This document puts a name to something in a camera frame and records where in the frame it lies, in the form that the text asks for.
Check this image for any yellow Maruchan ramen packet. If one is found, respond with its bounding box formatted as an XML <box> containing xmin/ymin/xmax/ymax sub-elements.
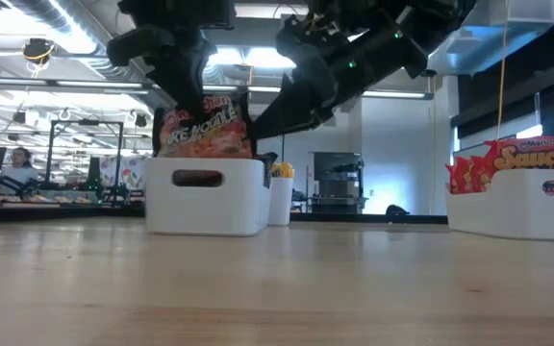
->
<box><xmin>270</xmin><ymin>161</ymin><xmax>296</xmax><ymax>180</ymax></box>

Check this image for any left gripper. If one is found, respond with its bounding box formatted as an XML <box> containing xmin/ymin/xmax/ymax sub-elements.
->
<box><xmin>106</xmin><ymin>0</ymin><xmax>238</xmax><ymax>121</ymax></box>

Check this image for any black ceiling cable reel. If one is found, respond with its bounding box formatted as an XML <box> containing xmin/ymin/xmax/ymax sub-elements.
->
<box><xmin>20</xmin><ymin>37</ymin><xmax>57</xmax><ymax>67</ymax></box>

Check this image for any person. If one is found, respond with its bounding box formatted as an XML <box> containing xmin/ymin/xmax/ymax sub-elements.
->
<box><xmin>0</xmin><ymin>146</ymin><xmax>38</xmax><ymax>194</ymax></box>

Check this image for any colourful patterned cloth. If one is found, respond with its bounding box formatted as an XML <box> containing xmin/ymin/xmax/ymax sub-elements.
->
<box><xmin>98</xmin><ymin>153</ymin><xmax>147</xmax><ymax>192</ymax></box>

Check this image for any black metal table frame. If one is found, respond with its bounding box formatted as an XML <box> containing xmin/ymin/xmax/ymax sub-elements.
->
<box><xmin>0</xmin><ymin>201</ymin><xmax>450</xmax><ymax>226</ymax></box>

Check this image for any silver ceiling duct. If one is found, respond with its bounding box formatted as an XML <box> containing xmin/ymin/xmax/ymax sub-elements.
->
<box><xmin>7</xmin><ymin>0</ymin><xmax>194</xmax><ymax>134</ymax></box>

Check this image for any ceiling light strip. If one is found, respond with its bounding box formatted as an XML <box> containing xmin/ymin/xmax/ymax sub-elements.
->
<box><xmin>361</xmin><ymin>88</ymin><xmax>436</xmax><ymax>101</ymax></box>
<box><xmin>0</xmin><ymin>75</ymin><xmax>283</xmax><ymax>95</ymax></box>

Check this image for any yellow hanging cable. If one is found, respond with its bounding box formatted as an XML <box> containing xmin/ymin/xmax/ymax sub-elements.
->
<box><xmin>493</xmin><ymin>0</ymin><xmax>510</xmax><ymax>141</ymax></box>

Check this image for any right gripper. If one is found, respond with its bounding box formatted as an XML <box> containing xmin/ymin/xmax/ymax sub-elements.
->
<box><xmin>249</xmin><ymin>0</ymin><xmax>432</xmax><ymax>141</ymax></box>

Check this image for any white plastic bin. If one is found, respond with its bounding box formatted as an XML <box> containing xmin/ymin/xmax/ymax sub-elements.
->
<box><xmin>266</xmin><ymin>176</ymin><xmax>295</xmax><ymax>228</ymax></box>
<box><xmin>444</xmin><ymin>167</ymin><xmax>554</xmax><ymax>242</ymax></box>
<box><xmin>143</xmin><ymin>157</ymin><xmax>272</xmax><ymax>237</ymax></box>

